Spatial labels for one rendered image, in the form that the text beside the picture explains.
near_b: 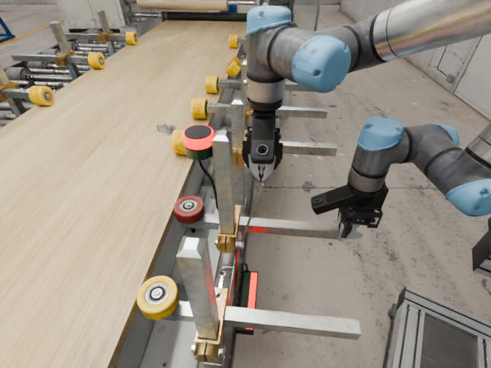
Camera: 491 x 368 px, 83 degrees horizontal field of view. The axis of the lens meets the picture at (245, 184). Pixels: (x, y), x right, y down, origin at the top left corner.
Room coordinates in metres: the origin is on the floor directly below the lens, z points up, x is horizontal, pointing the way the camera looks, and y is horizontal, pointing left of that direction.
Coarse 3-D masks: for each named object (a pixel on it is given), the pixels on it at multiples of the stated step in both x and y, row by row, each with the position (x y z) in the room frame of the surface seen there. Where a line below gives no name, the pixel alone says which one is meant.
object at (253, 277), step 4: (252, 272) 0.45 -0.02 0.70; (252, 276) 0.44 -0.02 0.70; (256, 276) 0.44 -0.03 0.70; (252, 280) 0.42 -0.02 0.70; (252, 284) 0.41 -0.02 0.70; (252, 288) 0.40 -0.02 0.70; (252, 292) 0.39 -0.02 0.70; (252, 296) 0.37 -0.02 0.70; (248, 300) 0.36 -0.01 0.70; (252, 300) 0.36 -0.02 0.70; (248, 304) 0.35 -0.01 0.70; (252, 304) 0.35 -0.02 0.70; (252, 308) 0.34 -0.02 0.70
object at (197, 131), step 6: (192, 126) 0.50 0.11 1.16; (198, 126) 0.50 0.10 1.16; (204, 126) 0.50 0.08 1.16; (186, 132) 0.48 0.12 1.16; (192, 132) 0.48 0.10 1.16; (198, 132) 0.48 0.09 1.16; (204, 132) 0.48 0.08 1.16; (210, 132) 0.48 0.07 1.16; (192, 138) 0.45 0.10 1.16; (198, 138) 0.45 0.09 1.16; (204, 168) 0.48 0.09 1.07; (210, 180) 0.47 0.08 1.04; (216, 198) 0.47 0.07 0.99; (216, 204) 0.47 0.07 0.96
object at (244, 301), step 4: (248, 272) 0.45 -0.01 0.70; (244, 276) 0.44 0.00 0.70; (248, 276) 0.44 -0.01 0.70; (244, 280) 0.42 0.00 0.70; (248, 280) 0.42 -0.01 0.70; (244, 284) 0.41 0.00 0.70; (248, 284) 0.41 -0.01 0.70; (244, 288) 0.40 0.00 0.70; (248, 288) 0.40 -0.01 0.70; (244, 292) 0.39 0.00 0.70; (244, 296) 0.37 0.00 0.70; (244, 300) 0.36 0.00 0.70; (240, 304) 0.35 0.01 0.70; (244, 304) 0.35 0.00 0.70; (240, 328) 0.29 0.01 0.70; (244, 328) 0.29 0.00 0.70
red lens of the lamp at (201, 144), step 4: (212, 132) 0.48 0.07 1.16; (184, 136) 0.46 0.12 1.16; (208, 136) 0.46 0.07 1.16; (212, 136) 0.47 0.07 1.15; (184, 140) 0.46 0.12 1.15; (188, 140) 0.46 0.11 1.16; (192, 140) 0.45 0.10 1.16; (196, 140) 0.45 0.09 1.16; (200, 140) 0.45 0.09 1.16; (204, 140) 0.45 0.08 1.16; (208, 140) 0.46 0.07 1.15; (184, 144) 0.47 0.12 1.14; (188, 144) 0.46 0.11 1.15; (192, 144) 0.45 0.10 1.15; (196, 144) 0.45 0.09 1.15; (200, 144) 0.45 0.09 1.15; (204, 144) 0.45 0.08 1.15; (208, 144) 0.46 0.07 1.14; (192, 148) 0.45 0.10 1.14; (196, 148) 0.45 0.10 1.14; (200, 148) 0.45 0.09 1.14; (204, 148) 0.45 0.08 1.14
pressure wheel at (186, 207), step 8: (184, 200) 0.55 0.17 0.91; (192, 200) 0.55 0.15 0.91; (200, 200) 0.54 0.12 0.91; (176, 208) 0.51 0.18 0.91; (184, 208) 0.52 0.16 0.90; (192, 208) 0.52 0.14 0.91; (200, 208) 0.51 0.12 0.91; (176, 216) 0.50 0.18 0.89; (184, 216) 0.49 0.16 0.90; (192, 216) 0.49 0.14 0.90; (200, 216) 0.50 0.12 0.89; (192, 232) 0.52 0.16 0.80
